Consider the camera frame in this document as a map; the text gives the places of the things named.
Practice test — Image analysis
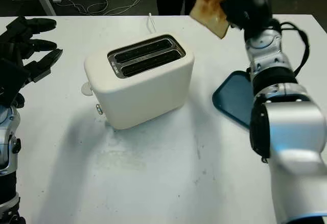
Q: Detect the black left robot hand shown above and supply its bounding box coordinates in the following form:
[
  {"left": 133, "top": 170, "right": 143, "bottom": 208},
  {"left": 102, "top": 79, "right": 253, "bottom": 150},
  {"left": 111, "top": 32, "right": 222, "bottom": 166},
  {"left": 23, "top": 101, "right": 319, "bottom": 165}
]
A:
[{"left": 0, "top": 16, "right": 63, "bottom": 83}]

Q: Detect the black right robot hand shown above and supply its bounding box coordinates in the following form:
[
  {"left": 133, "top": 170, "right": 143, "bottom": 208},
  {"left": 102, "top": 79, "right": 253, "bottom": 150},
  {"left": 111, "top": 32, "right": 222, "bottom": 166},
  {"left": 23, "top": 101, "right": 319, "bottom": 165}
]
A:
[{"left": 220, "top": 0, "right": 272, "bottom": 35}]

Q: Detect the browned toast slice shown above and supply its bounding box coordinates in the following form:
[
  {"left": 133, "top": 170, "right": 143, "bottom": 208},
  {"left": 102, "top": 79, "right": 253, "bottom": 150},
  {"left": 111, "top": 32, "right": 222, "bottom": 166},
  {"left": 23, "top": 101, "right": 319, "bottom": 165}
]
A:
[{"left": 190, "top": 0, "right": 229, "bottom": 40}]

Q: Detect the white toaster lever knob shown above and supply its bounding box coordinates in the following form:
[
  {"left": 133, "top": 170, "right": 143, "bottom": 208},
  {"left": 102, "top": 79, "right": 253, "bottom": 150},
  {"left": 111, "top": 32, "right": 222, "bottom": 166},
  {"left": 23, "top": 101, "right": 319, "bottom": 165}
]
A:
[{"left": 81, "top": 82, "right": 94, "bottom": 97}]

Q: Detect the cream white two-slot toaster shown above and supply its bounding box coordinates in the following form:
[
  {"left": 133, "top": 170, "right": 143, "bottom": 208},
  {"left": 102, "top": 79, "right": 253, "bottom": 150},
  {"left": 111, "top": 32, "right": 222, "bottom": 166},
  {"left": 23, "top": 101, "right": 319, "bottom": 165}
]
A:
[{"left": 84, "top": 32, "right": 195, "bottom": 130}]

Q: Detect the dark blue plastic tray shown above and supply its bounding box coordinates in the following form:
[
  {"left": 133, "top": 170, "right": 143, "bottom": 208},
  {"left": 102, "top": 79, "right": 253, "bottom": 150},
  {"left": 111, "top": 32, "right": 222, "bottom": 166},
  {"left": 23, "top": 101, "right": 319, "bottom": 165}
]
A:
[{"left": 212, "top": 70, "right": 256, "bottom": 129}]

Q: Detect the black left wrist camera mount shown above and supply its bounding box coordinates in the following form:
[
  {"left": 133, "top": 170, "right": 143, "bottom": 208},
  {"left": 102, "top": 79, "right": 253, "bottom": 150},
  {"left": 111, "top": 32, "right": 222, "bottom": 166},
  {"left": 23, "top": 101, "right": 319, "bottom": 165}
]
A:
[{"left": 0, "top": 57, "right": 31, "bottom": 107}]

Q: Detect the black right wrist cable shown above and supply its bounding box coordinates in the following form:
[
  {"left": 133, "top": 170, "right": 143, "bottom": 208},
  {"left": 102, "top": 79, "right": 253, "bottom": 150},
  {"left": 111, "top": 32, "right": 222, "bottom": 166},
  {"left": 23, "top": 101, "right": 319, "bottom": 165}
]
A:
[{"left": 270, "top": 18, "right": 310, "bottom": 77}]

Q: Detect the looped white floor cable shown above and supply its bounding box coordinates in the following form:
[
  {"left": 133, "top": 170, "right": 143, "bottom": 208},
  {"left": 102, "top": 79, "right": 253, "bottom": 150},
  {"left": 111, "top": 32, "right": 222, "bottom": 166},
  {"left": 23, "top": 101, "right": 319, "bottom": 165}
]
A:
[{"left": 60, "top": 0, "right": 109, "bottom": 15}]

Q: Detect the white toaster power cord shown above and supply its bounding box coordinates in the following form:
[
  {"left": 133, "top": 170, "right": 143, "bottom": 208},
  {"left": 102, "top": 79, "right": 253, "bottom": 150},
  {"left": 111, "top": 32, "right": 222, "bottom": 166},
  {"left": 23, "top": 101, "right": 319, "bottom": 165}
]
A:
[{"left": 146, "top": 12, "right": 156, "bottom": 34}]

